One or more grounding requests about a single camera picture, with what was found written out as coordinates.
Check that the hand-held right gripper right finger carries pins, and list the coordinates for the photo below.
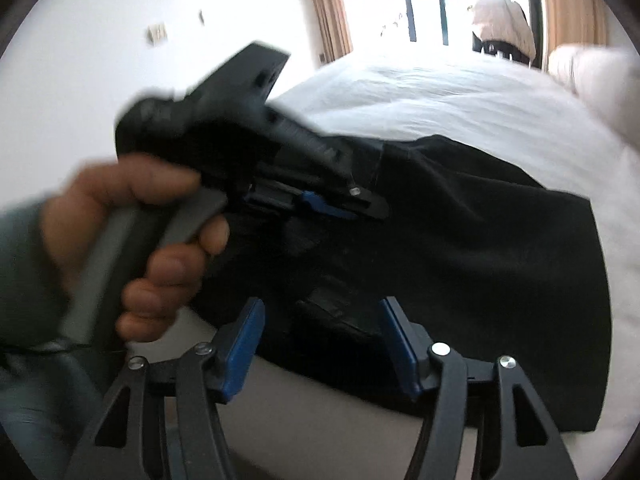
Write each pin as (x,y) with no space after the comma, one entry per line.
(400,345)

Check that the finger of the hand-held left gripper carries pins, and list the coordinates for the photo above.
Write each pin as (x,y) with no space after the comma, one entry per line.
(320,205)
(370,205)

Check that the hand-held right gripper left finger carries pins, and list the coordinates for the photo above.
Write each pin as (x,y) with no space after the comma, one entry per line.
(245,350)

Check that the black denim pants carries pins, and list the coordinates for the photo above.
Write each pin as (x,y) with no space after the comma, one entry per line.
(475,260)

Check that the person's left hand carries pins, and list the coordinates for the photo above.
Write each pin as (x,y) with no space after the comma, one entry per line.
(85,200)

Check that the bed with white sheet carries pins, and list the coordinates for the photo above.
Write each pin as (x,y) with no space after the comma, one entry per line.
(400,100)

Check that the beige curtain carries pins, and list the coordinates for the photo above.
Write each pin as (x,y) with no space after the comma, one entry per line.
(330,10)
(570,10)

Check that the black clothes stand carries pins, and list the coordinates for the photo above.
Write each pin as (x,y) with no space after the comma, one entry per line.
(492,49)

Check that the black framed glass door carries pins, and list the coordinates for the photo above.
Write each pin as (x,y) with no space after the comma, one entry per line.
(425,5)

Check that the person's grey garment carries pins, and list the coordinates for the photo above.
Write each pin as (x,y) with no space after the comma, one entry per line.
(40,405)

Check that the white puffer jacket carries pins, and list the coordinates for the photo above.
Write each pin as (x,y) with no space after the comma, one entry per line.
(502,20)

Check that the rolled white duvet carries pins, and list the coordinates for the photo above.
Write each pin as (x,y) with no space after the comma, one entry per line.
(600,80)

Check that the white wall socket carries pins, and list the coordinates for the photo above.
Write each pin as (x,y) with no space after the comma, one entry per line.
(157,33)

